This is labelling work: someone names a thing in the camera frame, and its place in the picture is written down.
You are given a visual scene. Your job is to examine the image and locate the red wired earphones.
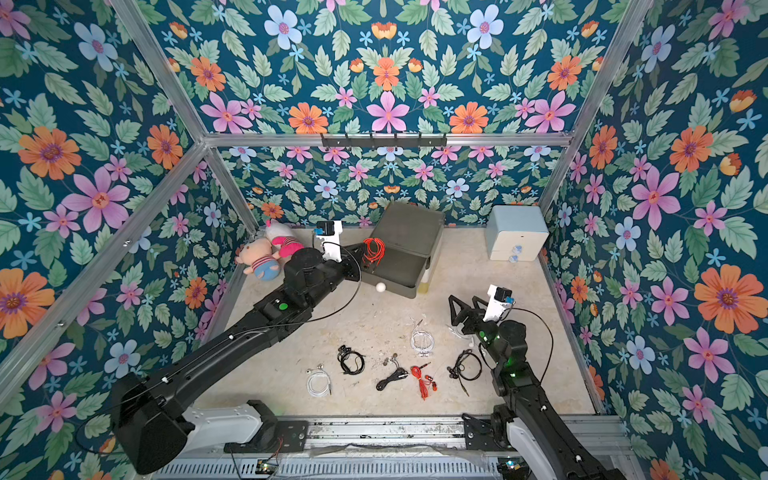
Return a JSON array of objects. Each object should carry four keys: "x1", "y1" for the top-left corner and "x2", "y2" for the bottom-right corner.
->
[
  {"x1": 363, "y1": 237, "x2": 386, "y2": 266},
  {"x1": 410, "y1": 363, "x2": 438, "y2": 400}
]

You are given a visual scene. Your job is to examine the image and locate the grey top drawer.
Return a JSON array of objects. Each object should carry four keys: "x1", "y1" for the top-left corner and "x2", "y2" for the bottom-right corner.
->
[{"x1": 362, "y1": 246, "x2": 431, "y2": 299}]

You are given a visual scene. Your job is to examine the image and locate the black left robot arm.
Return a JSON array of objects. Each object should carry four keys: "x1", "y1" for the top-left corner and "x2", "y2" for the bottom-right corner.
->
[{"x1": 110, "y1": 243, "x2": 366, "y2": 475}]

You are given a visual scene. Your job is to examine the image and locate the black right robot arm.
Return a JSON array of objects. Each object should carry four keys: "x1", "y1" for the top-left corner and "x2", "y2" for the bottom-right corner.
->
[{"x1": 448, "y1": 295, "x2": 625, "y2": 479}]

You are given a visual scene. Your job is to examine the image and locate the white earphones right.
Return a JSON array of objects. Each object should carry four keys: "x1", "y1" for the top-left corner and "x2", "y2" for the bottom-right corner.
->
[{"x1": 448, "y1": 325, "x2": 475, "y2": 348}]

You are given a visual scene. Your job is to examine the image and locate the white earphones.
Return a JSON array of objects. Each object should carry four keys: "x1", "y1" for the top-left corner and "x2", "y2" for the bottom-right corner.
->
[
  {"x1": 410, "y1": 319, "x2": 435, "y2": 358},
  {"x1": 448, "y1": 325, "x2": 475, "y2": 348},
  {"x1": 306, "y1": 364, "x2": 332, "y2": 398}
]

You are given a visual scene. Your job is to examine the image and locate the white earphones centre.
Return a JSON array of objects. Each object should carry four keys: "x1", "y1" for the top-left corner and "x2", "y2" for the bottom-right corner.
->
[{"x1": 410, "y1": 319, "x2": 435, "y2": 358}]

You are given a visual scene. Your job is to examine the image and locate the black coiled earphones right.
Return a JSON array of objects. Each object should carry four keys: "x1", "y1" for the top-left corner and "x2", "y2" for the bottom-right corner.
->
[{"x1": 446, "y1": 349, "x2": 483, "y2": 395}]

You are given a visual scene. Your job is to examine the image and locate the black coiled earphones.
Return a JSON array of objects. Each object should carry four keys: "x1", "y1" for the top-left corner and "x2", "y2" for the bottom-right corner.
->
[
  {"x1": 337, "y1": 345, "x2": 366, "y2": 376},
  {"x1": 446, "y1": 349, "x2": 483, "y2": 395}
]

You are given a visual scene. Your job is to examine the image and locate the three-drawer mini cabinet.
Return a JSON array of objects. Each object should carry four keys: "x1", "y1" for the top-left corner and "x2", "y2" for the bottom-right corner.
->
[{"x1": 370, "y1": 202, "x2": 445, "y2": 284}]

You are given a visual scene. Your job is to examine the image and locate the black bundled earphones centre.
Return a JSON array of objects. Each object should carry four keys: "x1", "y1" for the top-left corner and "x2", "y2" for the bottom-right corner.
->
[{"x1": 376, "y1": 353, "x2": 409, "y2": 392}]

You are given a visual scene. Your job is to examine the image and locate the black coiled earphones left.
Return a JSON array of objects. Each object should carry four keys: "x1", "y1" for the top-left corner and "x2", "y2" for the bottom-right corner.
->
[{"x1": 337, "y1": 345, "x2": 366, "y2": 376}]

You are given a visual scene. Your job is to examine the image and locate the white earphones front left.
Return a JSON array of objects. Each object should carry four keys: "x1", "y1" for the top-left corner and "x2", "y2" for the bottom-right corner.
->
[{"x1": 306, "y1": 364, "x2": 332, "y2": 398}]

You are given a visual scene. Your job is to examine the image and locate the pink white plush toy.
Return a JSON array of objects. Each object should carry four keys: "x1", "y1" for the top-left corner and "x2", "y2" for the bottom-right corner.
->
[{"x1": 265, "y1": 219, "x2": 305, "y2": 260}]

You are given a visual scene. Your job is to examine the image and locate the light blue small cabinet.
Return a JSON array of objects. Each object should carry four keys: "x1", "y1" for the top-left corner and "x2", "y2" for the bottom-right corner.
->
[{"x1": 485, "y1": 205, "x2": 549, "y2": 263}]

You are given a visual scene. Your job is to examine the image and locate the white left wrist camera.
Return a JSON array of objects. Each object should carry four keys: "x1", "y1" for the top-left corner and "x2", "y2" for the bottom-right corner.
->
[{"x1": 314, "y1": 220, "x2": 343, "y2": 263}]

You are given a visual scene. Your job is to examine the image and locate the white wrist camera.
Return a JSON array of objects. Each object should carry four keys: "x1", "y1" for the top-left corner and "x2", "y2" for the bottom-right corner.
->
[
  {"x1": 483, "y1": 284, "x2": 514, "y2": 322},
  {"x1": 314, "y1": 220, "x2": 343, "y2": 263}
]

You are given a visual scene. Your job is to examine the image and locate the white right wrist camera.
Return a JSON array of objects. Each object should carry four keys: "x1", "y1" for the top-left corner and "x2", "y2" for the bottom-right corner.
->
[{"x1": 483, "y1": 284, "x2": 514, "y2": 322}]

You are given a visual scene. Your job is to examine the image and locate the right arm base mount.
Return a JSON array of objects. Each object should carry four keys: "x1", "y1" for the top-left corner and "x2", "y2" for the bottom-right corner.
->
[{"x1": 461, "y1": 413, "x2": 511, "y2": 452}]

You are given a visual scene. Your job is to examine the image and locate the black hook rail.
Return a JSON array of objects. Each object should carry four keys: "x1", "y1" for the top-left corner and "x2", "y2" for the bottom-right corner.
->
[{"x1": 320, "y1": 133, "x2": 448, "y2": 149}]

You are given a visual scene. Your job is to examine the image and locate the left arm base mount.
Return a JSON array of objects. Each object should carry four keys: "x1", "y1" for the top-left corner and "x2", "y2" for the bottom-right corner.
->
[{"x1": 224, "y1": 400, "x2": 309, "y2": 454}]

